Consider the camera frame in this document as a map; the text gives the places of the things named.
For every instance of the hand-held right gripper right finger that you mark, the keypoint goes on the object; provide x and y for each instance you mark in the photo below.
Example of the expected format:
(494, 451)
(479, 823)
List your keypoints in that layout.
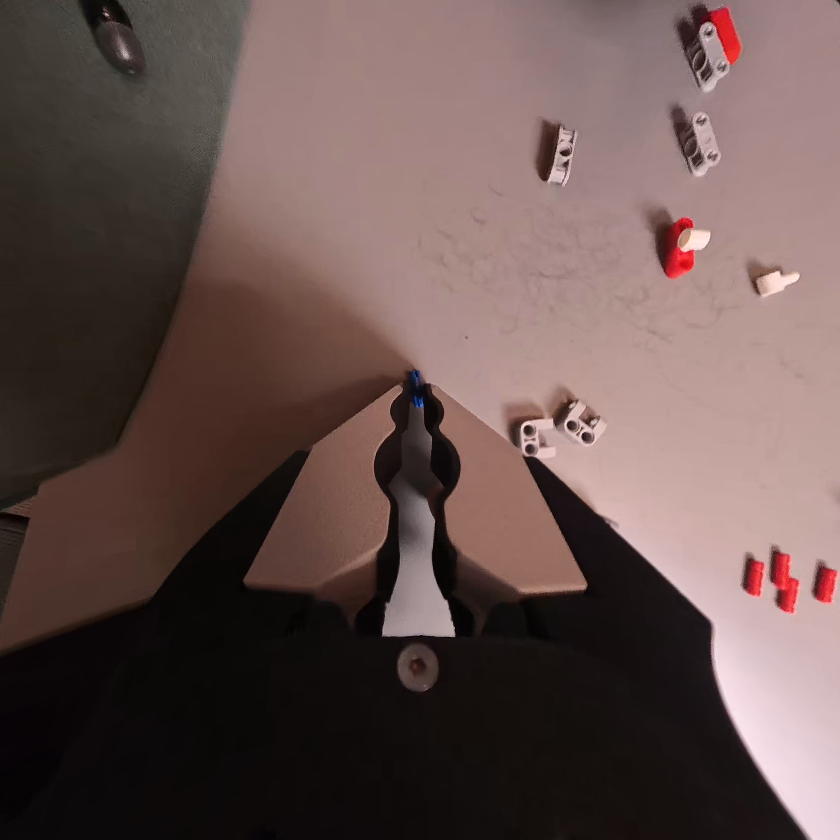
(518, 525)

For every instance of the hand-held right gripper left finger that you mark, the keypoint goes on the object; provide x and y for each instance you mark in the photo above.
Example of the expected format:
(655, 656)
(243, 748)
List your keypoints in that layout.
(315, 525)

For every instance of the person's green sweatshirt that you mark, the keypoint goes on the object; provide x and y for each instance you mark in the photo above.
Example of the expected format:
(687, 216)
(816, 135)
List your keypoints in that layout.
(85, 229)

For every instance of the blue connector pin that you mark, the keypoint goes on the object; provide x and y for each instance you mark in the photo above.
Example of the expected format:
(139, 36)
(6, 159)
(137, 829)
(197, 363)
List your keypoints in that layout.
(415, 387)

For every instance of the red connector pin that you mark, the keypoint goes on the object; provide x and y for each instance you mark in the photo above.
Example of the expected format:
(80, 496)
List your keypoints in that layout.
(753, 577)
(779, 565)
(787, 594)
(825, 581)

